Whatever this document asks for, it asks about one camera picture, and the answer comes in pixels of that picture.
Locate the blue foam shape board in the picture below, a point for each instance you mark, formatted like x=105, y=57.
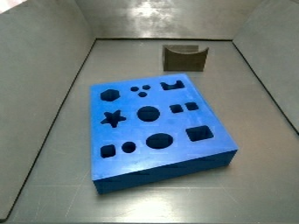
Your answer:
x=153, y=131

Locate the dark curved cradle block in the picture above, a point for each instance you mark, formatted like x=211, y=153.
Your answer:
x=184, y=58

